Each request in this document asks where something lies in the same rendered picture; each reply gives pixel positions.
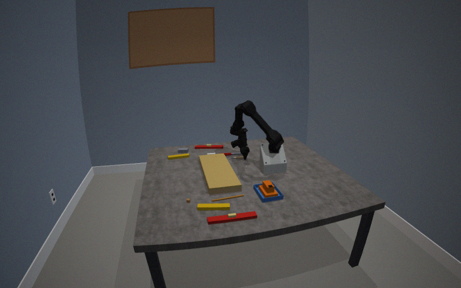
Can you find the tan panel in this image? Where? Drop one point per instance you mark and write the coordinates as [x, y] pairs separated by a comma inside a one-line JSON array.
[[219, 175]]

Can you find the blue shallow tray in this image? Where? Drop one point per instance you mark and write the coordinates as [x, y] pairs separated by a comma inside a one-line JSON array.
[[267, 199]]

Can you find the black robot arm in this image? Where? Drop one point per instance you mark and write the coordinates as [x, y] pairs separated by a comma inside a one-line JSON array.
[[272, 136]]

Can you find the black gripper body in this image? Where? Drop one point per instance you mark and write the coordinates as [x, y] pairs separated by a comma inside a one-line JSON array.
[[244, 147]]

